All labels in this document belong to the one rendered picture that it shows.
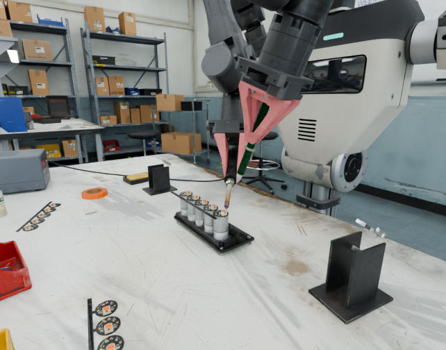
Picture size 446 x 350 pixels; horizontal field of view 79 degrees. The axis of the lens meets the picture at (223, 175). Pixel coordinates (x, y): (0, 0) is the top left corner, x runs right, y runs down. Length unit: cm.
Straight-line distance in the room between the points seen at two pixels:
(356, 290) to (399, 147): 274
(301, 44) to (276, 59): 3
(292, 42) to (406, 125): 273
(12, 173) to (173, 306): 60
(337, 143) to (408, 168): 232
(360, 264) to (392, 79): 50
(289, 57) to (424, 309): 33
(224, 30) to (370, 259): 48
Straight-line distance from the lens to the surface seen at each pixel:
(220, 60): 49
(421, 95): 300
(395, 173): 311
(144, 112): 486
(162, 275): 41
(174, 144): 404
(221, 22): 62
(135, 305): 37
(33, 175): 85
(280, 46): 34
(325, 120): 78
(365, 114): 74
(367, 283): 38
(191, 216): 50
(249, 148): 38
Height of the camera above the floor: 99
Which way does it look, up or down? 16 degrees down
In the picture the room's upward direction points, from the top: straight up
